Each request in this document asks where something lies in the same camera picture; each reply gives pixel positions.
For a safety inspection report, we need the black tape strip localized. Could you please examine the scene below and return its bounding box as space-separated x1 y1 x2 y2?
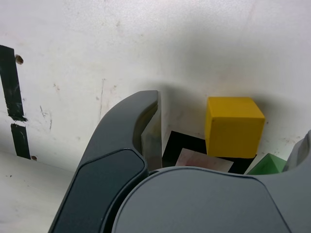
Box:
0 45 32 160

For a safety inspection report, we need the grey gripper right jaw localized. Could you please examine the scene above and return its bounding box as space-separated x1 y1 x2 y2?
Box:
106 130 311 233

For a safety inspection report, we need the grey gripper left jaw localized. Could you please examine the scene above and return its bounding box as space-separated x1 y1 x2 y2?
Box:
48 89 163 233

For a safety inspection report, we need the yellow cube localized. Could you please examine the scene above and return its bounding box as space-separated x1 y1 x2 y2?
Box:
205 96 266 158

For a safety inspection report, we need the green cube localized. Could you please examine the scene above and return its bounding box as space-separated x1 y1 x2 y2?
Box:
246 152 289 176

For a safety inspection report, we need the black tape square outline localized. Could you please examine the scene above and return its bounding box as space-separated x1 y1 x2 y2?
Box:
161 130 258 175

